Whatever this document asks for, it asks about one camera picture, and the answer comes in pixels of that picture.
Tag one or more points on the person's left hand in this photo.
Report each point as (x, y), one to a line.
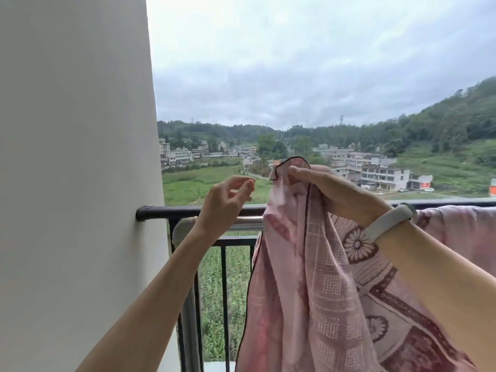
(217, 207)

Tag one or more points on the person's right hand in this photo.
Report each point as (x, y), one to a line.
(345, 197)

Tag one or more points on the person's right thumb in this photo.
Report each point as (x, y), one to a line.
(299, 180)

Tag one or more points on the person's left thumb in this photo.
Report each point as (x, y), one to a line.
(242, 194)

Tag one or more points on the pink patterned towel blanket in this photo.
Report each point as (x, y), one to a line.
(310, 290)

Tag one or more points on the person's left forearm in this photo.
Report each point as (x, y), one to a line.
(155, 298)

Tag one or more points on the person's right forearm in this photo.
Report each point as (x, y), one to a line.
(445, 290)

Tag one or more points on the green crop field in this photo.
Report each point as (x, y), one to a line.
(193, 185)

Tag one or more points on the black metal balcony railing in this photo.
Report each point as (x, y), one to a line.
(182, 211)

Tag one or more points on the cluster of pale village houses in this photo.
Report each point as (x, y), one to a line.
(176, 154)
(381, 173)

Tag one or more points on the grey bent metal pipe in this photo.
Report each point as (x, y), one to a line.
(188, 325)

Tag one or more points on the wooded green hillside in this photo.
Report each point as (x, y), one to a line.
(438, 123)

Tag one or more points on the red roadside building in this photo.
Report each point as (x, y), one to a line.
(493, 187)

